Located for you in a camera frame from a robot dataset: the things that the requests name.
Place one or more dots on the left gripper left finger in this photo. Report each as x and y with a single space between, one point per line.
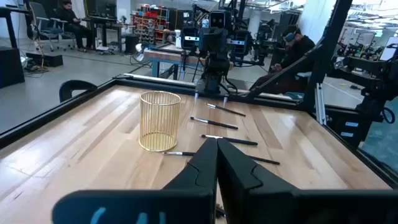
140 208

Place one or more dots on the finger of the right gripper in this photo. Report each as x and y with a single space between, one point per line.
208 43
222 43

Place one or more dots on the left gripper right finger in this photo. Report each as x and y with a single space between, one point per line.
280 208

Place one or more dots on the thin black makeup brush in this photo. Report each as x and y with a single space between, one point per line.
264 160
217 123
236 140
227 110

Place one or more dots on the workbench with blue legs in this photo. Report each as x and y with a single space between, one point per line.
161 56

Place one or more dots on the shelf with coloured bins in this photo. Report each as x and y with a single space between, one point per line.
149 21

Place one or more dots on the black bin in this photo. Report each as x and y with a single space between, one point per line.
132 43

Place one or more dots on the person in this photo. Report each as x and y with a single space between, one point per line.
298 49
70 18

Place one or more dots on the dark office desk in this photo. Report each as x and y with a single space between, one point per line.
105 23

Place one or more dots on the black monitor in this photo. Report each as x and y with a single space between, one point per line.
99 7

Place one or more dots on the black labelled controller box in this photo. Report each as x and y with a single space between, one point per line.
348 137

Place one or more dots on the black low box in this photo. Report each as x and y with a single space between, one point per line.
43 59

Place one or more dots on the black computer tower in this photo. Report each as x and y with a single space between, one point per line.
11 68

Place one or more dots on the black standing desk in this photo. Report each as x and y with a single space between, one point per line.
9 11

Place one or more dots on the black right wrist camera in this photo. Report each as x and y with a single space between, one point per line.
220 20

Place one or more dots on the silver aluminium bracket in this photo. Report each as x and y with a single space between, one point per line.
320 105

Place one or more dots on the black aluminium rig frame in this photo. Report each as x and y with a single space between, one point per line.
62 109

